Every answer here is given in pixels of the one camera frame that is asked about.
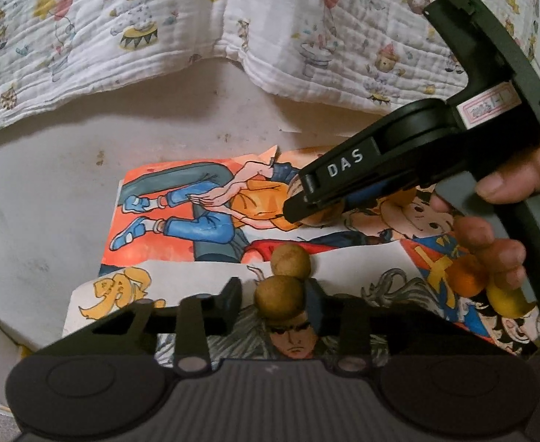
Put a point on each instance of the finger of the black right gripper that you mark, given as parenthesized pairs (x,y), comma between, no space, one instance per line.
(296,208)

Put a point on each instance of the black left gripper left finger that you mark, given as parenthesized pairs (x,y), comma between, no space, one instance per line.
(135,329)

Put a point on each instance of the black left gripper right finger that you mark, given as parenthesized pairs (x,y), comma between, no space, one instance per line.
(352,329)

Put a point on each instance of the small brown round fruit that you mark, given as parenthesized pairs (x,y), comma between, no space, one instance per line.
(280,297)

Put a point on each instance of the yellow lemon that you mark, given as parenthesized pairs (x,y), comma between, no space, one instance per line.
(508,303)

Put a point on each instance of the striped beige passion fruit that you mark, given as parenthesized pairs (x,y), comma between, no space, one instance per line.
(325,216)

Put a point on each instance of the colourful anime poster mat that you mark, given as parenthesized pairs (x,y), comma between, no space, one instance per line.
(186,227)

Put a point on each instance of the small orange mandarin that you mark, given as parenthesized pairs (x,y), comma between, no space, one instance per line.
(467,277)

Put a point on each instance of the white printed muslin blanket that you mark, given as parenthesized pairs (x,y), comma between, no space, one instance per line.
(368,55)

